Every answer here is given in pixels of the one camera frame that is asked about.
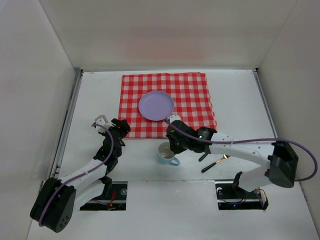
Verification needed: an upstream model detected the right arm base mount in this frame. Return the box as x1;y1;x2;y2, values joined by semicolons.
215;180;269;211

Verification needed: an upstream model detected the white mug blue outside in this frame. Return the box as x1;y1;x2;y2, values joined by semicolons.
157;142;180;167

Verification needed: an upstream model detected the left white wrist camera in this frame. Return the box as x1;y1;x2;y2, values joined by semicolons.
94;115;113;133

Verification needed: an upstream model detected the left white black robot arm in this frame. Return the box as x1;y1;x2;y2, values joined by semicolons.
29;115;131;233

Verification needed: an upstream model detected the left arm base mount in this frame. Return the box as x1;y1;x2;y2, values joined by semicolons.
79;181;128;212

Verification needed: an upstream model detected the gold fork dark handle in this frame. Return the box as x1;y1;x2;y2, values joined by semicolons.
201;154;230;173

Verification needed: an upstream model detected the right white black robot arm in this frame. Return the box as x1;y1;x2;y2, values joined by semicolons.
166;120;299;199

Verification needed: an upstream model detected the red white checkered cloth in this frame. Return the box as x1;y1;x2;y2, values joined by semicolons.
118;72;217;139

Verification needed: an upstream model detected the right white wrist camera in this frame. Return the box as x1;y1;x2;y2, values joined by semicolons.
168;113;181;123

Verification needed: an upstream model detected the gold knife dark handle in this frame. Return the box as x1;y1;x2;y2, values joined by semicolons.
198;153;208;162

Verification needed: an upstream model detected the lilac round plate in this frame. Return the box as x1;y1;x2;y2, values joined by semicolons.
138;91;175;122

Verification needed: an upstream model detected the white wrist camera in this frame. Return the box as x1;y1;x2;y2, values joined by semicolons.
94;115;113;133
168;113;181;123

